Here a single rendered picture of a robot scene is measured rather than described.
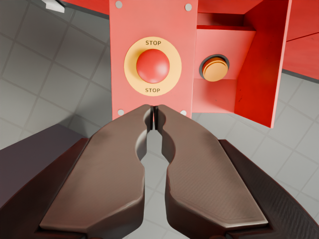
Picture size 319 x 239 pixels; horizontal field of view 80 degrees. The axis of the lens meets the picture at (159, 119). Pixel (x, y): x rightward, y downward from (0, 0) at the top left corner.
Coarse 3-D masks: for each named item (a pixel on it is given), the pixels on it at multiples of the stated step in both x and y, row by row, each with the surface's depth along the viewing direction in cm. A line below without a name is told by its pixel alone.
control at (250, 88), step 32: (128, 0) 22; (160, 0) 23; (192, 0) 23; (288, 0) 20; (128, 32) 23; (160, 32) 23; (192, 32) 23; (224, 32) 27; (256, 32) 27; (192, 64) 24; (256, 64) 26; (128, 96) 25; (160, 96) 25; (192, 96) 25; (224, 96) 33; (256, 96) 26
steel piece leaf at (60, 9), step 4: (44, 0) 87; (48, 0) 85; (52, 0) 84; (48, 4) 91; (52, 4) 90; (56, 4) 88; (48, 8) 92; (52, 8) 92; (56, 8) 92; (60, 8) 92; (64, 8) 92
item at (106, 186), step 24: (120, 120) 10; (144, 120) 10; (96, 144) 8; (120, 144) 8; (144, 144) 9; (96, 168) 7; (120, 168) 7; (144, 168) 7; (72, 192) 6; (96, 192) 6; (120, 192) 6; (144, 192) 7; (48, 216) 5; (72, 216) 5; (96, 216) 5; (120, 216) 6
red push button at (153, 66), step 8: (144, 56) 22; (152, 56) 22; (160, 56) 22; (136, 64) 22; (144, 64) 22; (152, 64) 22; (160, 64) 22; (168, 64) 22; (144, 72) 22; (152, 72) 22; (160, 72) 22; (168, 72) 22; (144, 80) 22; (152, 80) 22; (160, 80) 22
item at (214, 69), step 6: (210, 60) 29; (216, 60) 29; (222, 60) 29; (204, 66) 30; (210, 66) 29; (216, 66) 29; (222, 66) 29; (204, 72) 30; (210, 72) 30; (216, 72) 30; (222, 72) 30; (210, 78) 31; (216, 78) 31
